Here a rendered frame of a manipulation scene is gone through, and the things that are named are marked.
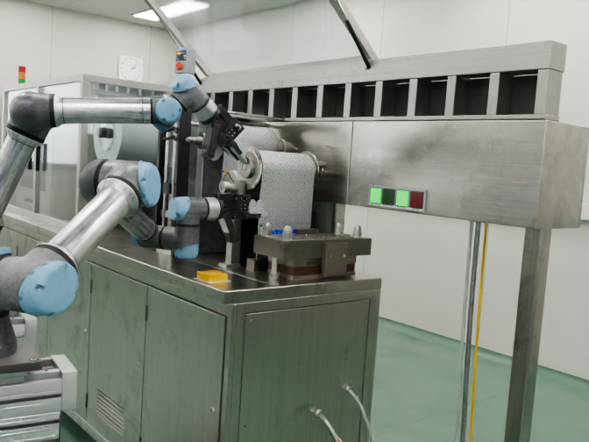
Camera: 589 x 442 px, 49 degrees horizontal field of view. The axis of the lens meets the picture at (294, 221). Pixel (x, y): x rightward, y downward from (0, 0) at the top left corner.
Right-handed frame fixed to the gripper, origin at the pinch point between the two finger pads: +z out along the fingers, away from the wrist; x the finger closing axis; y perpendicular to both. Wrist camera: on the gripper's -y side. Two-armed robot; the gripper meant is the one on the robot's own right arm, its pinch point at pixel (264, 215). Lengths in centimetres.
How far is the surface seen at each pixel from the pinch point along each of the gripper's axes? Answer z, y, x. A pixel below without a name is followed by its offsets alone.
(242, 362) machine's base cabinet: -24, -41, -25
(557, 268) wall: 263, -38, 31
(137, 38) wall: 216, 155, 556
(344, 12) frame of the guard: 16, 69, -15
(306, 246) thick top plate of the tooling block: 2.9, -8.1, -19.9
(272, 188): 2.6, 9.2, -0.3
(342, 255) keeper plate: 17.5, -11.3, -21.9
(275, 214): 4.9, 0.4, -0.3
